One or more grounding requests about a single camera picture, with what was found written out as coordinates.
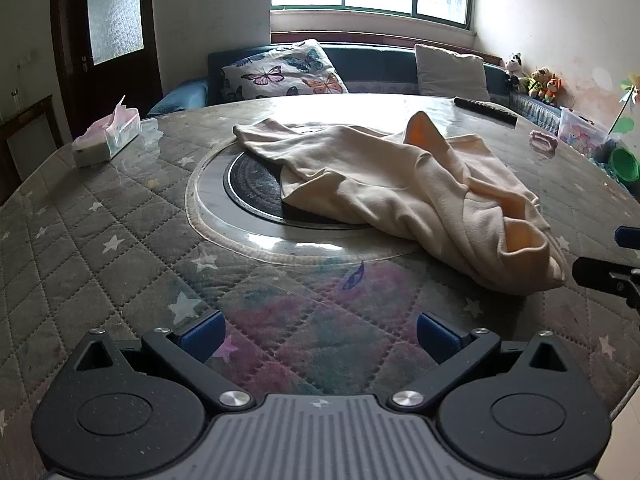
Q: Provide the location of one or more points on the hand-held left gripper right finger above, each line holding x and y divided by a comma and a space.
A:
437, 336

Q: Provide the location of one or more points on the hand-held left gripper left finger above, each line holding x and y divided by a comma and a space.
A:
202, 336

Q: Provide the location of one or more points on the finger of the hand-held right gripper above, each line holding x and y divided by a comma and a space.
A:
629, 237
600, 275

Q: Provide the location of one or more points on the cream garment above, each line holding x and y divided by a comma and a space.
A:
410, 185

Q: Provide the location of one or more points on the green plastic cup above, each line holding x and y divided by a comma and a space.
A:
626, 165

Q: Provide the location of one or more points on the clear plastic storage box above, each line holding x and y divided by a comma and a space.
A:
580, 132

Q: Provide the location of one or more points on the small pink dish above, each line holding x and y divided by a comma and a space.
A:
543, 141

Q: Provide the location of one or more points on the colourful pinwheel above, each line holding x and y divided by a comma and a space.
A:
627, 105

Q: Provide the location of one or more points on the round black hotplate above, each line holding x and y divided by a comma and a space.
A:
255, 185

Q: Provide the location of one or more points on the orange plush toy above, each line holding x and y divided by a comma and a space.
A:
552, 90

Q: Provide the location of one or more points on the green plush toy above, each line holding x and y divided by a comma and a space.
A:
537, 82

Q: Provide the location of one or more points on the black remote control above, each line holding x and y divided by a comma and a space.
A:
485, 110

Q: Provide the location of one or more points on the cow plush toy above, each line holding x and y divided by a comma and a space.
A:
514, 71

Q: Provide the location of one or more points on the pink tissue box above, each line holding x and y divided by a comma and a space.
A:
107, 137

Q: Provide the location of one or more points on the plain white pillow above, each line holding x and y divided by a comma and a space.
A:
450, 72

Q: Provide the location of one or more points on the blue sofa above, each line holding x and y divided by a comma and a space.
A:
380, 67

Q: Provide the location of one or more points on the butterfly print pillow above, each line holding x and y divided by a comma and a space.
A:
285, 72

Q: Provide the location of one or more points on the dark wooden door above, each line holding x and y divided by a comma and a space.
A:
112, 35

